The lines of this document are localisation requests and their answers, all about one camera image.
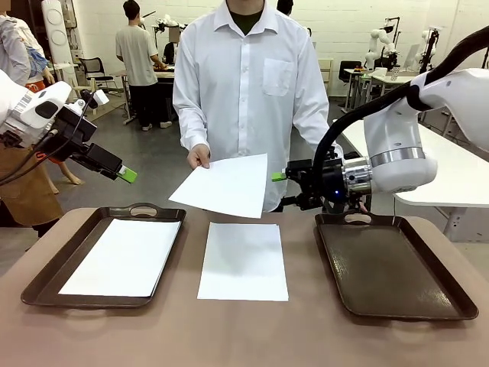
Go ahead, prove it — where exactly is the white monitor back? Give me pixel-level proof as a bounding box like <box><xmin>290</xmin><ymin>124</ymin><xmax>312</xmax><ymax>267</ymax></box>
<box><xmin>403</xmin><ymin>44</ymin><xmax>421</xmax><ymax>70</ymax></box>

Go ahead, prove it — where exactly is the person's left forearm white sleeve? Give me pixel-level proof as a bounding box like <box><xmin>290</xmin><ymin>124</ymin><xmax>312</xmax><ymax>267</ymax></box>
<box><xmin>292</xmin><ymin>110</ymin><xmax>334</xmax><ymax>154</ymax></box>

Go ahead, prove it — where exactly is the white A4 paper sheet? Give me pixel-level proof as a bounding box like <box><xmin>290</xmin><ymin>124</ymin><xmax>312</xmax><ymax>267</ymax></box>
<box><xmin>167</xmin><ymin>152</ymin><xmax>269</xmax><ymax>220</ymax></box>

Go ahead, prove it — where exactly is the black background chair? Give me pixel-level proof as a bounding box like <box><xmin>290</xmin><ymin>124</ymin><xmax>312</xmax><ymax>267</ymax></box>
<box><xmin>338</xmin><ymin>60</ymin><xmax>362</xmax><ymax>83</ymax></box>

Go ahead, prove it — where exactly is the white A4 paper pile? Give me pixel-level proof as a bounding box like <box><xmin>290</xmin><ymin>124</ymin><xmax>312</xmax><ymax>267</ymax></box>
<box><xmin>57</xmin><ymin>217</ymin><xmax>182</xmax><ymax>299</ymax></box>

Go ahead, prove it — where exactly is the person's right forearm white sleeve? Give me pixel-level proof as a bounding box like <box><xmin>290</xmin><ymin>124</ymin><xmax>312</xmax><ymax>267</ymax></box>
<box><xmin>173</xmin><ymin>95</ymin><xmax>212</xmax><ymax>152</ymax></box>

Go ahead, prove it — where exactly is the person in white shirt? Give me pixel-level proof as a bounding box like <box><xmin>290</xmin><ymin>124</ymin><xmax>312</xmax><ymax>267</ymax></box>
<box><xmin>172</xmin><ymin>0</ymin><xmax>339</xmax><ymax>214</ymax></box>

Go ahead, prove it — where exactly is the large white table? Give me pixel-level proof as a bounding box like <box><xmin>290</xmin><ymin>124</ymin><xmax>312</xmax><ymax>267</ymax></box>
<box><xmin>338</xmin><ymin>114</ymin><xmax>489</xmax><ymax>242</ymax></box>

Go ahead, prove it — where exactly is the small white background desk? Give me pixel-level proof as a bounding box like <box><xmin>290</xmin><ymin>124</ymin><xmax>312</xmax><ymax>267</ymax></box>
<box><xmin>342</xmin><ymin>67</ymin><xmax>374</xmax><ymax>115</ymax></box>

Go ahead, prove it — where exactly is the tall black camera stand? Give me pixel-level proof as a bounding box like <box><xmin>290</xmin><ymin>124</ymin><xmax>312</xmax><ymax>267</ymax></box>
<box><xmin>423</xmin><ymin>28</ymin><xmax>441</xmax><ymax>73</ymax></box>

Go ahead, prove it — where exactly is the person in grey t-shirt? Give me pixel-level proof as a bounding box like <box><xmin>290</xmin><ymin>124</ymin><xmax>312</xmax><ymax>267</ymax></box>
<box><xmin>115</xmin><ymin>0</ymin><xmax>173</xmax><ymax>132</ymax></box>

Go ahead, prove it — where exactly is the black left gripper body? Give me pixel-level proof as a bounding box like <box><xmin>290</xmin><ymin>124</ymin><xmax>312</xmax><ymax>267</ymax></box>
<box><xmin>53</xmin><ymin>108</ymin><xmax>124</xmax><ymax>181</ymax></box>

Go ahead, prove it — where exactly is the white A4 paper stack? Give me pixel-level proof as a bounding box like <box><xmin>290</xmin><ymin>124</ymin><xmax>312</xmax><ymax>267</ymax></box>
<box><xmin>196</xmin><ymin>222</ymin><xmax>290</xmax><ymax>303</ymax></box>

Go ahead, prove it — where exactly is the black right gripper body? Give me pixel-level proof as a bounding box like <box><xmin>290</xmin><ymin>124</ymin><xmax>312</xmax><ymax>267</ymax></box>
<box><xmin>300</xmin><ymin>158</ymin><xmax>348</xmax><ymax>206</ymax></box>

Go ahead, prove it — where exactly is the person in black clothing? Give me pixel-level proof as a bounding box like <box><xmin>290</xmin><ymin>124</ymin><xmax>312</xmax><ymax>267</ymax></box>
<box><xmin>163</xmin><ymin>28</ymin><xmax>180</xmax><ymax>67</ymax></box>

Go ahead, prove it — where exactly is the black mesh office chair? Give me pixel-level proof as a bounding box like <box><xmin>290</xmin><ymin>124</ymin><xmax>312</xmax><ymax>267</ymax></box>
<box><xmin>78</xmin><ymin>57</ymin><xmax>115</xmax><ymax>93</ymax></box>

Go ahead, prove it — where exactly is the white tower air conditioner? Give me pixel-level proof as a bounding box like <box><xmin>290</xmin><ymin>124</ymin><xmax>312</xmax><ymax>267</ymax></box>
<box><xmin>40</xmin><ymin>0</ymin><xmax>74</xmax><ymax>64</ymax></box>

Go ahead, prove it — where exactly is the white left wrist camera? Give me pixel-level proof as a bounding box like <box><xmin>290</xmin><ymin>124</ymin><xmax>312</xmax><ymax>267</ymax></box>
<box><xmin>90</xmin><ymin>89</ymin><xmax>111</xmax><ymax>107</ymax></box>

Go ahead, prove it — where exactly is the white wooden chair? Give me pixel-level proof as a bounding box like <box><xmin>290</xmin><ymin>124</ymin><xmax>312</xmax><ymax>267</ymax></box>
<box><xmin>71</xmin><ymin>76</ymin><xmax>106</xmax><ymax>115</ymax></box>

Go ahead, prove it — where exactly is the white shelf rack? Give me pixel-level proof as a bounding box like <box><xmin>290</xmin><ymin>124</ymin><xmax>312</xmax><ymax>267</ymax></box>
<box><xmin>319</xmin><ymin>57</ymin><xmax>335</xmax><ymax>97</ymax></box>

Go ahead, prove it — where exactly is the brown plastic serving tray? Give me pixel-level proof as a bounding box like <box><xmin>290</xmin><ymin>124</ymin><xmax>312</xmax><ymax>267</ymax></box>
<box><xmin>21</xmin><ymin>202</ymin><xmax>187</xmax><ymax>310</ymax></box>
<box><xmin>314</xmin><ymin>209</ymin><xmax>480</xmax><ymax>321</ymax></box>

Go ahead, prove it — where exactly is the person's right hand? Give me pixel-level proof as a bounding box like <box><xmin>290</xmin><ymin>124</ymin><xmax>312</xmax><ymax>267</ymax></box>
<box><xmin>186</xmin><ymin>144</ymin><xmax>212</xmax><ymax>170</ymax></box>

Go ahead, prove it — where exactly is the figure in brown apron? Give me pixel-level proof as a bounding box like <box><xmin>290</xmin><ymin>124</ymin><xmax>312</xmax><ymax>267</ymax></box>
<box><xmin>0</xmin><ymin>5</ymin><xmax>65</xmax><ymax>238</ymax></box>

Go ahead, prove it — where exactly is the long white background desk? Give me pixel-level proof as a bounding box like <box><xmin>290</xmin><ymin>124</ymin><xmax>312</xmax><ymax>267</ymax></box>
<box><xmin>368</xmin><ymin>73</ymin><xmax>418</xmax><ymax>101</ymax></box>

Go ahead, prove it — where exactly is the background work table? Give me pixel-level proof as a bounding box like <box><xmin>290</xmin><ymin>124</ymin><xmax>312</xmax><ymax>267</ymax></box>
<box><xmin>114</xmin><ymin>64</ymin><xmax>176</xmax><ymax>127</ymax></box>

